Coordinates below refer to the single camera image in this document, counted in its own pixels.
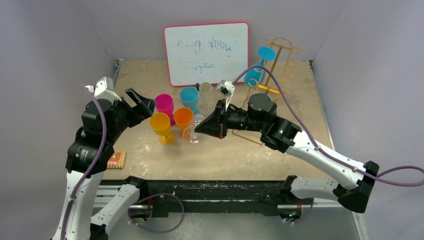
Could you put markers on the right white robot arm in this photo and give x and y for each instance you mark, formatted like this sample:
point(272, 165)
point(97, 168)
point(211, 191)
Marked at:
point(351, 182)

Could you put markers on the orange wine glass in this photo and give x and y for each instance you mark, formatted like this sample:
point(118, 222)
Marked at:
point(182, 118)

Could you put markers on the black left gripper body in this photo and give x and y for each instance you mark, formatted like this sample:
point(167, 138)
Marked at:
point(126, 115)

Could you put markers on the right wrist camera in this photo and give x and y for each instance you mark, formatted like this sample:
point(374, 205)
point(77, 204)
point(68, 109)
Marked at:
point(227, 89)

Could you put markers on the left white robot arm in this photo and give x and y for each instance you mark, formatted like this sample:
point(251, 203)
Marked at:
point(104, 120)

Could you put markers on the red framed whiteboard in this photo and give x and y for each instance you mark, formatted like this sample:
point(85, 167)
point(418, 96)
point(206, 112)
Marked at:
point(208, 52)

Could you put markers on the gold wire wine glass rack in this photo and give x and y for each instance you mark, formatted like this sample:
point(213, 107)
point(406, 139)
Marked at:
point(279, 67)

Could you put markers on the clear wine glass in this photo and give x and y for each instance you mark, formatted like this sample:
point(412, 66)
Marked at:
point(205, 99)
point(189, 133)

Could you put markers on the light blue wine glass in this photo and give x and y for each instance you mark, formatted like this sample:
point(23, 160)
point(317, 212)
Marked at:
point(190, 98)

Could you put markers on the orange small circuit board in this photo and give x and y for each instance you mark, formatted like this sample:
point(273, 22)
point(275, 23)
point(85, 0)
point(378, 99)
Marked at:
point(117, 160)

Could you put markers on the pink wine glass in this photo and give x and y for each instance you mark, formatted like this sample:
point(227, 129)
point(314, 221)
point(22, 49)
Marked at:
point(165, 104)

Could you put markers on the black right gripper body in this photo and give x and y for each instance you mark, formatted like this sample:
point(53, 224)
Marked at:
point(223, 119)

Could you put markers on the yellow wine glass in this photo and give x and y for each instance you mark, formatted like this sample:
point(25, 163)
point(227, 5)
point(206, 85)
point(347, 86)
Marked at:
point(161, 125)

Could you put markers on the rear blue wine glass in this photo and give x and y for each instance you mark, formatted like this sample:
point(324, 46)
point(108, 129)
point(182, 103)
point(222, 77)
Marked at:
point(256, 75)

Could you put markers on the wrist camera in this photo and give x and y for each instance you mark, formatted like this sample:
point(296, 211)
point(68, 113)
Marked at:
point(104, 87)
point(227, 89)

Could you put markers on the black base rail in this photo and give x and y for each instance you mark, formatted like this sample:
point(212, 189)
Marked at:
point(266, 197)

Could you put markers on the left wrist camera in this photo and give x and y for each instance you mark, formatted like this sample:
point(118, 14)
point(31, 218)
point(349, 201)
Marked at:
point(104, 87)

